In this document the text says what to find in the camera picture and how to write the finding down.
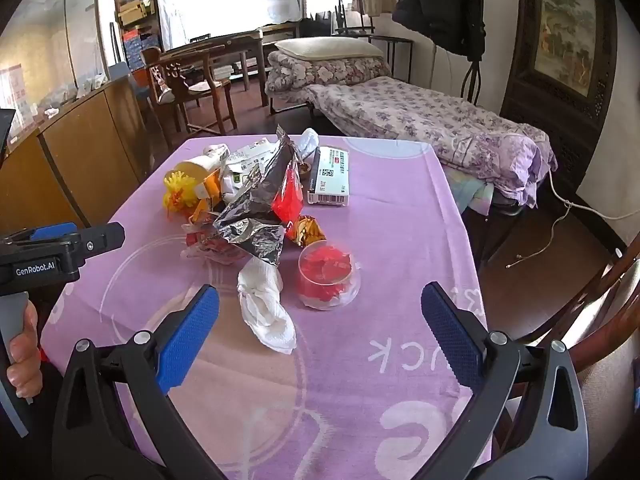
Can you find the gold orange wrapper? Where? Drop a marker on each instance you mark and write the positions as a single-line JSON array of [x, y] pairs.
[[307, 230]]

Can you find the small brown paper cup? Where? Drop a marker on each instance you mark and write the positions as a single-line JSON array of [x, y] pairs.
[[305, 168]]

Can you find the yellow plastic flower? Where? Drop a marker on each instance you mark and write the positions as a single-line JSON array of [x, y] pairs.
[[180, 190]]

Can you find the dark wooden chair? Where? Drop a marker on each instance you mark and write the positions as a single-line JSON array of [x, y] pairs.
[[610, 370]]

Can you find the light wooden cabinet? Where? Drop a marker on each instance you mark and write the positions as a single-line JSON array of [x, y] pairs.
[[85, 150]]

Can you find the red silver snack bag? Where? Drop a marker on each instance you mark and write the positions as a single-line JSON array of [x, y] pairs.
[[265, 185]]

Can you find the cream pillow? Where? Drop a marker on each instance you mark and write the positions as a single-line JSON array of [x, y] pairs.
[[325, 49]]

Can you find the dark wooden painted screen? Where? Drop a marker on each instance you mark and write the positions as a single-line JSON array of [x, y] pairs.
[[565, 25]]

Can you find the dark side table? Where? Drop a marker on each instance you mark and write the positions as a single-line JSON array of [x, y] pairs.
[[395, 42]]

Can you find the black jacket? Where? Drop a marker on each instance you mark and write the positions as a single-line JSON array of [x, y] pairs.
[[440, 5]]

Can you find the white tissue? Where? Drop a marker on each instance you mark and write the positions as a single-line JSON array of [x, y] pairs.
[[265, 310]]

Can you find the bed with floral sheet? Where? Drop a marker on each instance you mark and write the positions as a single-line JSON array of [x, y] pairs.
[[400, 110]]

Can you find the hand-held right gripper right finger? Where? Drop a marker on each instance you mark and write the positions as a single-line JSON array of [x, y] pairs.
[[450, 335]]

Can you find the purple quilt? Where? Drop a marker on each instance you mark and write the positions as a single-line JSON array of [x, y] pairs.
[[505, 165]]

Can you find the blue chair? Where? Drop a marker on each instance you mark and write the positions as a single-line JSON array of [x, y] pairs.
[[120, 72]]

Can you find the white green tea carton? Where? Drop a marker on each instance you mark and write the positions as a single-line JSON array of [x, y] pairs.
[[245, 167]]

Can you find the clear plastic cup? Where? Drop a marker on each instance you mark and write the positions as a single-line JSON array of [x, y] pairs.
[[345, 295]]

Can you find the orange packet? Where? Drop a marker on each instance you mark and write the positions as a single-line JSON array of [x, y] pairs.
[[210, 190]]

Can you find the dark metal coat rack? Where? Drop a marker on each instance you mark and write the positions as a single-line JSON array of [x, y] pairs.
[[472, 80]]

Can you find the silver foil wrapper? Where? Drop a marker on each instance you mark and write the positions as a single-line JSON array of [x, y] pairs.
[[240, 240]]

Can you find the white plastic bag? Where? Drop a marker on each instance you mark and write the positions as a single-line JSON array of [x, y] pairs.
[[309, 141]]

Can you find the pink tablecloth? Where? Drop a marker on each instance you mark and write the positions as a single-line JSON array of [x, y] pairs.
[[390, 240]]

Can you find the red white wall calendar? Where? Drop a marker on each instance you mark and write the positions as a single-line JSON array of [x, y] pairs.
[[12, 95]]

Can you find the red plastic wrapper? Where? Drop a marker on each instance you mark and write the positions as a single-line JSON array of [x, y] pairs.
[[325, 270]]

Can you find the shelf with boxes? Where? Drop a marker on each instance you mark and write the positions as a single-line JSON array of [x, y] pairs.
[[137, 15]]

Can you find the white medicine box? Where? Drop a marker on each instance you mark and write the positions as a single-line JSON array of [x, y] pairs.
[[330, 175]]

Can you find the person's left hand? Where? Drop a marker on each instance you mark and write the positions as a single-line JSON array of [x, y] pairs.
[[22, 355]]

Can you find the wooden table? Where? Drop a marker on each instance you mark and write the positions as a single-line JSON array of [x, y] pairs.
[[240, 45]]

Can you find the carved wooden armchair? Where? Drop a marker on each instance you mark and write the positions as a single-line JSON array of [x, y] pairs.
[[172, 80]]

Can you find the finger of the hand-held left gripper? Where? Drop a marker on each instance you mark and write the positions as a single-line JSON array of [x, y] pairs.
[[102, 240]]

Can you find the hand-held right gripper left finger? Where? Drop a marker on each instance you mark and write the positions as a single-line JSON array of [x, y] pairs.
[[187, 340]]

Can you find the white curtain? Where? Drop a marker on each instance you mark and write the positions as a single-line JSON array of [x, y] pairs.
[[225, 0]]

